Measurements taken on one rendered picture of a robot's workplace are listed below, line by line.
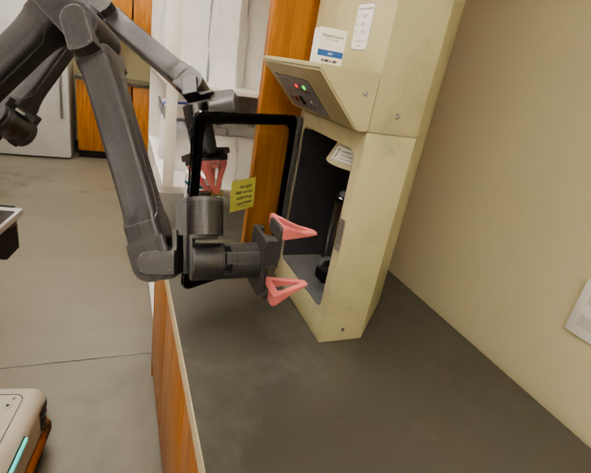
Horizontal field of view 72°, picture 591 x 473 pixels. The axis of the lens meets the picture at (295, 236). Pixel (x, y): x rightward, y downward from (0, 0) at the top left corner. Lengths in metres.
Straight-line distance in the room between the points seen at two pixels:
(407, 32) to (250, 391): 0.69
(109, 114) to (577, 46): 0.90
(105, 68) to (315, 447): 0.68
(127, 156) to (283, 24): 0.56
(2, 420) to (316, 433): 1.22
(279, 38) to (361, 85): 0.38
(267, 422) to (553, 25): 0.98
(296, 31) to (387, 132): 0.41
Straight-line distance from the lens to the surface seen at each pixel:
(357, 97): 0.75
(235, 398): 0.79
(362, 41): 0.85
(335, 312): 0.92
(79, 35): 0.74
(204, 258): 0.62
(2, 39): 0.85
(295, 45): 1.09
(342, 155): 0.89
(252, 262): 0.63
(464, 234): 1.17
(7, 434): 1.70
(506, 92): 1.14
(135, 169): 0.67
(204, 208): 0.62
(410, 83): 0.80
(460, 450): 0.85
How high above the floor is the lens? 1.50
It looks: 22 degrees down
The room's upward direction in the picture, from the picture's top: 10 degrees clockwise
